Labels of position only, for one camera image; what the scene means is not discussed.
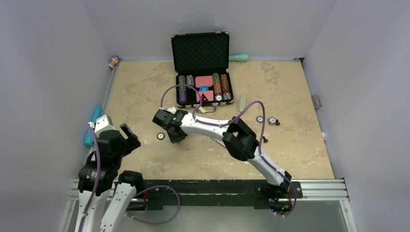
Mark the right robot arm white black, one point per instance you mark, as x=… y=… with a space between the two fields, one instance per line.
x=239 y=139

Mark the mint green flashlight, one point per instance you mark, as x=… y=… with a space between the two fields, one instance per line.
x=239 y=58

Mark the small orange bottle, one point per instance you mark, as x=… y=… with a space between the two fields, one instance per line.
x=115 y=60

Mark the poker chip near left gripper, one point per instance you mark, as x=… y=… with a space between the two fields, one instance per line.
x=160 y=136

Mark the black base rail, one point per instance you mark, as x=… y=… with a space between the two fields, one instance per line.
x=240 y=193

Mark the grey poker chip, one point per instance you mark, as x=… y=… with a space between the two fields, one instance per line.
x=273 y=121

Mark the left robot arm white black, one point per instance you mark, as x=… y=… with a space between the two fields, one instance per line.
x=104 y=195

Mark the black poker chip case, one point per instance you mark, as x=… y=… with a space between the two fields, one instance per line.
x=201 y=64

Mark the blue white poker chip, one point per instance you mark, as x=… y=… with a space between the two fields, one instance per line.
x=260 y=119

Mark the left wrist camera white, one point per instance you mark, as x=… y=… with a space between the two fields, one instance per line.
x=103 y=123

